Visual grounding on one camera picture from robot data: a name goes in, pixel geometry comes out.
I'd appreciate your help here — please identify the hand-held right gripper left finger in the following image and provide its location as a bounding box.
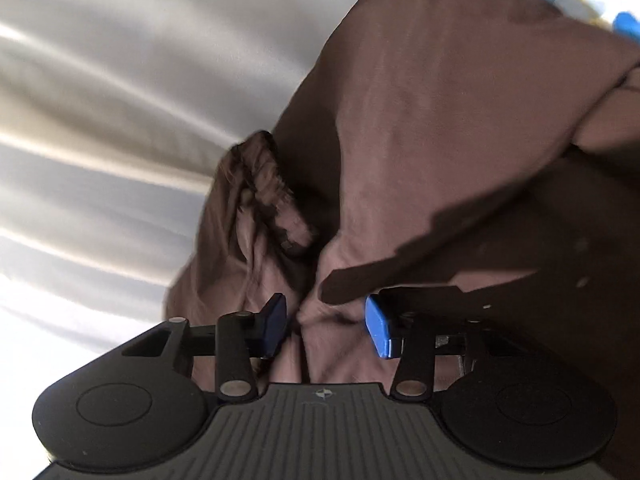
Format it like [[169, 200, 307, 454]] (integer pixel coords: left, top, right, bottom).
[[121, 293, 289, 403]]

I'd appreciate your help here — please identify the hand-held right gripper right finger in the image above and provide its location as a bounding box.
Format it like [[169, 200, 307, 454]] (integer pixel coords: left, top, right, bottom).
[[364, 286, 506, 402]]

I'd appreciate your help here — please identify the brown garment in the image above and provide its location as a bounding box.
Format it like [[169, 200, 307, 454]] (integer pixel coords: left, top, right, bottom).
[[165, 0, 640, 480]]

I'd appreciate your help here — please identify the white curtain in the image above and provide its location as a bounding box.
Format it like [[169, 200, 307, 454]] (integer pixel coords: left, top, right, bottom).
[[0, 0, 383, 463]]

